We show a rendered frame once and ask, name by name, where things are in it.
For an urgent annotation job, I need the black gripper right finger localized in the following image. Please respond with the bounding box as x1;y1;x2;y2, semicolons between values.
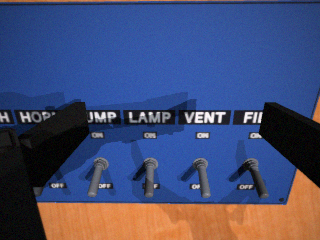
259;102;320;188

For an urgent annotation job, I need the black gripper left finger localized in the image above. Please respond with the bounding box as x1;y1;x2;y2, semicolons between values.
0;102;90;240

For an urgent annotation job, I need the blue switch panel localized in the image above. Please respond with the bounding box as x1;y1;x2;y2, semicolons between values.
0;0;320;205

